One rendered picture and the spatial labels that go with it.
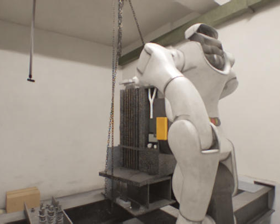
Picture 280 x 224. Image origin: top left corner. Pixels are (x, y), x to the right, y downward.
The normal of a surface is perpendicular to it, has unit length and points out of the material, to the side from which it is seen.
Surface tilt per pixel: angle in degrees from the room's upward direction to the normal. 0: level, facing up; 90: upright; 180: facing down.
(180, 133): 86
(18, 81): 90
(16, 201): 90
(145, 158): 90
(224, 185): 79
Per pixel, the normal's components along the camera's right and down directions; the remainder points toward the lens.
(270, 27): -0.80, -0.03
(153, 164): -0.62, -0.04
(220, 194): 0.51, -0.08
